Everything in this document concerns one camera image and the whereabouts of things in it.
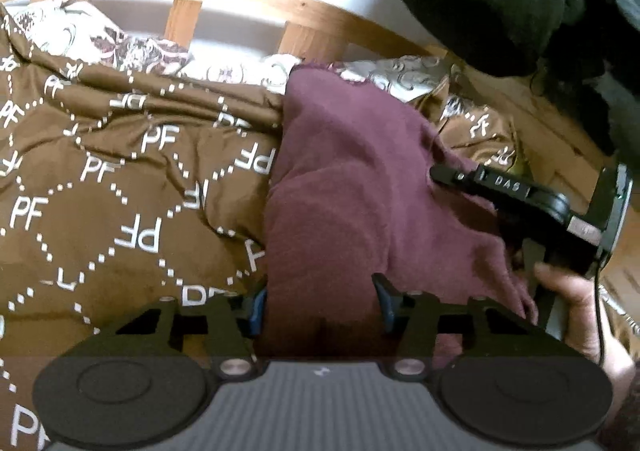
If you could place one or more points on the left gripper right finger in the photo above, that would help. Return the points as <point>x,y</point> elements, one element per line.
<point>414,321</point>

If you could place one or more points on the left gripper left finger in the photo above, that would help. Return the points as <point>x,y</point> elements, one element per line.
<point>222,331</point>

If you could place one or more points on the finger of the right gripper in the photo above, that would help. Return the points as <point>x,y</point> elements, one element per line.
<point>504,190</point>

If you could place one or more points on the maroon long sleeve shirt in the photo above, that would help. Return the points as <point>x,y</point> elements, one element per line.
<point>350,197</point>

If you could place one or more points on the person right hand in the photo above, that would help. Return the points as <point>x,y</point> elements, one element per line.
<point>589,333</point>

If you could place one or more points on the wooden bed headboard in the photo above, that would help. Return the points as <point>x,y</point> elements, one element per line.
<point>559,151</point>

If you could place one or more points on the brown PF patterned duvet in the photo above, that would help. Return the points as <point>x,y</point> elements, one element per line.
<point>120,188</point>

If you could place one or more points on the black puffer jacket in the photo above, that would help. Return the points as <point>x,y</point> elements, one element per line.
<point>582,55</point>

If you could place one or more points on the floral paisley pillow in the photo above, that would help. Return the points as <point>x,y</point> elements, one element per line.
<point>79,31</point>

